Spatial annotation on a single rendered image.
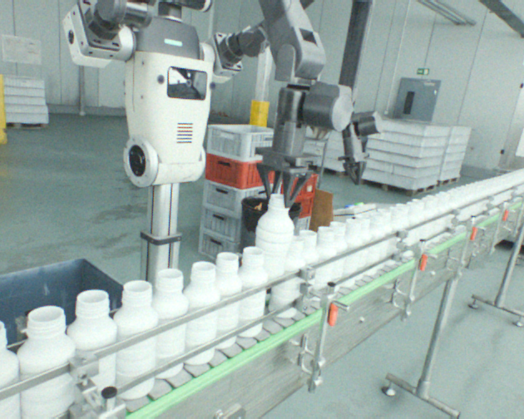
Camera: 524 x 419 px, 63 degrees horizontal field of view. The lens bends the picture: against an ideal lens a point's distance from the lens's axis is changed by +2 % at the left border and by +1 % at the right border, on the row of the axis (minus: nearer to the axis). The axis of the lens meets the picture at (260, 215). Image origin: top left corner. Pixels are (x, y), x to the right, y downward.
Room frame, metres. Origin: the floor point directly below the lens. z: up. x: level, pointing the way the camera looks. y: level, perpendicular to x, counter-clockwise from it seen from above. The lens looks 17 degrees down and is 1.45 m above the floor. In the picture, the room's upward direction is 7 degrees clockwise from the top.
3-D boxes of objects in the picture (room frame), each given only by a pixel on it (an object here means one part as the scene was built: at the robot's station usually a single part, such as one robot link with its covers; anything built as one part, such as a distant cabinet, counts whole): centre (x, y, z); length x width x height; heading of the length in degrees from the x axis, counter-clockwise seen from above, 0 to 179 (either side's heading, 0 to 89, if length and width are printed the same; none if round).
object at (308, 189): (4.14, -0.20, 0.55); 0.61 x 0.41 x 0.22; 143
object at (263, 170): (0.75, -0.03, 1.29); 0.07 x 0.07 x 0.09; 50
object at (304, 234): (0.84, -0.10, 1.08); 0.06 x 0.06 x 0.17
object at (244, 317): (0.70, 0.00, 1.08); 0.06 x 0.06 x 0.17
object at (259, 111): (11.19, 0.37, 0.55); 0.40 x 0.40 x 1.10; 50
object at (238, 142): (3.54, 0.18, 1.00); 0.61 x 0.41 x 0.22; 147
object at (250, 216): (2.99, -0.07, 0.32); 0.45 x 0.45 x 0.64
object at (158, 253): (1.33, 0.33, 0.74); 0.11 x 0.11 x 0.40; 50
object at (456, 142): (8.97, -3.38, 0.59); 1.25 x 1.03 x 1.17; 141
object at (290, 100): (0.74, -0.04, 1.42); 0.07 x 0.06 x 0.07; 50
